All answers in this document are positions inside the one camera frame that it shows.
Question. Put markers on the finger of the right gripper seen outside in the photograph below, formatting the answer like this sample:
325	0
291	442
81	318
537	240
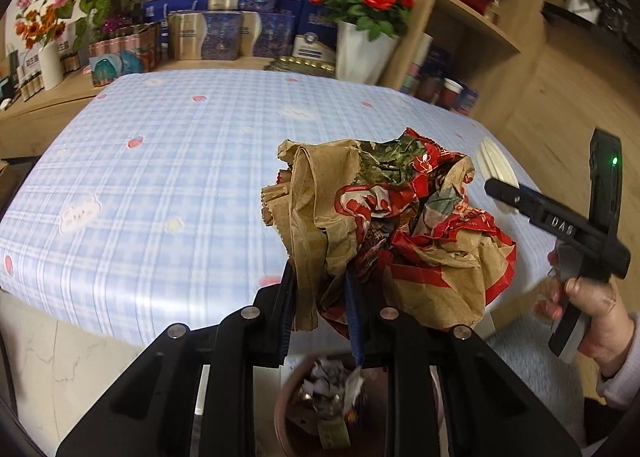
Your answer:
521	198

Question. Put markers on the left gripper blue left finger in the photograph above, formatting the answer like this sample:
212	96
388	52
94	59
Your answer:
285	310

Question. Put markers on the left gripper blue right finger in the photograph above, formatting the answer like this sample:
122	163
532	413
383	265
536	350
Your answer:
357	319

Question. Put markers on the cream plastic lid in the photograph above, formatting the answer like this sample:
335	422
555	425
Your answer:
493	164

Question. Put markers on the brown red paper bag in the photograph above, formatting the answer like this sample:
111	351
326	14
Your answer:
398	210

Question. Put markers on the silver foil bag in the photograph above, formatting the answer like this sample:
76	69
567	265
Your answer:
331	388

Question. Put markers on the brown round trash bin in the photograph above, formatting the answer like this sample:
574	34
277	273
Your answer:
296	424

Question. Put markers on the person right hand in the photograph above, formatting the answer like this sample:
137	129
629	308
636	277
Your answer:
611	331

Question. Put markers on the small purple box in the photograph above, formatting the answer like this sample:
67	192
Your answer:
466	101

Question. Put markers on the red paper cup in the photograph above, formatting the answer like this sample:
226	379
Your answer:
449	94

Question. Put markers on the blue plaid tablecloth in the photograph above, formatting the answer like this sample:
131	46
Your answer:
146	209

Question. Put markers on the stack of pastel cups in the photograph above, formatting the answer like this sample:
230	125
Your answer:
413	73

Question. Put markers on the wooden shelf unit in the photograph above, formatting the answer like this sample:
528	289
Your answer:
494	47

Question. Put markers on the gold green tray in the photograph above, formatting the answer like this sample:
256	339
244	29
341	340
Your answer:
291	64

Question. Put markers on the red rose plant white pot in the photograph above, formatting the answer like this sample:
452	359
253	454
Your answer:
367	35

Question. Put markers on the blue silver gift box right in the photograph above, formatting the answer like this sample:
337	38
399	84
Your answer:
266	35

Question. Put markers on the striped tin box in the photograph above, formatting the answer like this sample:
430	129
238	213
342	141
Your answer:
130	50

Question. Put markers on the orange flowers white vase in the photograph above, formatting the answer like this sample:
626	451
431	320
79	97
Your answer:
42	52

